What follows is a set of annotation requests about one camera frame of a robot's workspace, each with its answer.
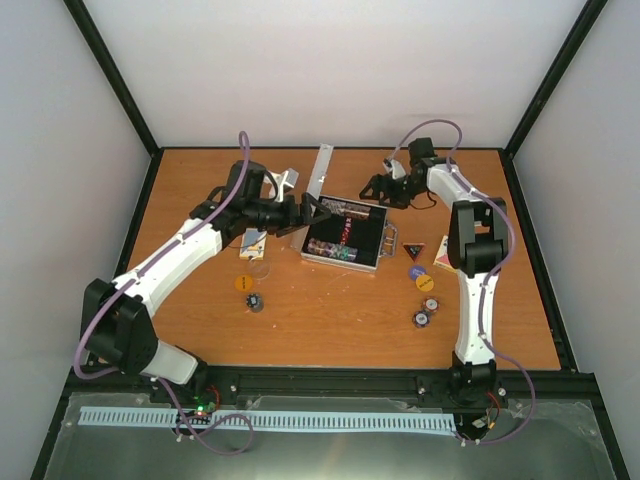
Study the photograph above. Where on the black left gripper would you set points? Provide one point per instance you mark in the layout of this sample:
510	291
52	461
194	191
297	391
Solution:
294	222

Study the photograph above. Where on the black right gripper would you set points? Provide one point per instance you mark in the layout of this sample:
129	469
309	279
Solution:
375	182

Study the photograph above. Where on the silver aluminium poker case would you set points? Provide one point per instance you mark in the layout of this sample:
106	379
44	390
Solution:
350	234

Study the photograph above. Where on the blue playing card deck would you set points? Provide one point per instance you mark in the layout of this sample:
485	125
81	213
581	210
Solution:
252	245

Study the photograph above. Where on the purple small blind button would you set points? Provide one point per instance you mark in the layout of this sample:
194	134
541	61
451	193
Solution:
416	271

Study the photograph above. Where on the red playing card deck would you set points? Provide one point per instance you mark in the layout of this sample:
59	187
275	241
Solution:
441	259

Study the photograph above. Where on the yellow big blind button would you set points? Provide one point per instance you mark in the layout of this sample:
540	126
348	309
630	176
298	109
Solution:
424	283

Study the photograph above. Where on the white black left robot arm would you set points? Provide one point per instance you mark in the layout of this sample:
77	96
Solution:
117	315

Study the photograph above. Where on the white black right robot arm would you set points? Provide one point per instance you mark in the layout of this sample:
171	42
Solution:
478	243

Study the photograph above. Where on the left chip row in case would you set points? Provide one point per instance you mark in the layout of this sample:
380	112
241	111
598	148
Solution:
332	250

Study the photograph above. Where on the chip row in case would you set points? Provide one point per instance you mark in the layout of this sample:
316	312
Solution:
332	250
346	209

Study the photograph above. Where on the right chip row in case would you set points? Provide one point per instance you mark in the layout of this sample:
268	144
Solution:
346	209

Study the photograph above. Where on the red dice row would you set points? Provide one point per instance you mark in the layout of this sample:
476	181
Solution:
346	230

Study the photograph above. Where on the clear round dealer button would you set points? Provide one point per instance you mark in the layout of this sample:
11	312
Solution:
259	268

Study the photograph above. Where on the black triangular dealer token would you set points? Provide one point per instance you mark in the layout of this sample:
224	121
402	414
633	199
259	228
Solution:
414	249

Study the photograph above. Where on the yellow left blind button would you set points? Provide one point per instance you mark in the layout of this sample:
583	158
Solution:
243	283

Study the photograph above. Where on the black poker chip stack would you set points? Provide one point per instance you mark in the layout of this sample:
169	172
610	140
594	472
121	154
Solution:
255	302

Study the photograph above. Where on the red white chip stack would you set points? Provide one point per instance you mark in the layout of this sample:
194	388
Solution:
431	305

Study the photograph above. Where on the blue white chip stack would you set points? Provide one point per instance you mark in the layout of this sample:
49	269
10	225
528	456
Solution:
421	319

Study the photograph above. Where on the green led circuit board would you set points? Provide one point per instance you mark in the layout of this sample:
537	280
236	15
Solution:
208	402

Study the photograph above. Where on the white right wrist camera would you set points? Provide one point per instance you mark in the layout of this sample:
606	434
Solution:
394	168

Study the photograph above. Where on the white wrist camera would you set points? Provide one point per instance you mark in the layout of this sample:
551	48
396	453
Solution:
394	168
281	183

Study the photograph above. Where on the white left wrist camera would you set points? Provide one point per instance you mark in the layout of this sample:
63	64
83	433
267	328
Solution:
281	183

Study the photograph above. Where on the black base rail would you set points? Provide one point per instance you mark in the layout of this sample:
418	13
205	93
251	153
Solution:
233	386

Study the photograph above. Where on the light blue cable duct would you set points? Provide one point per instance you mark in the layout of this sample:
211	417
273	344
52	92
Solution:
280	421

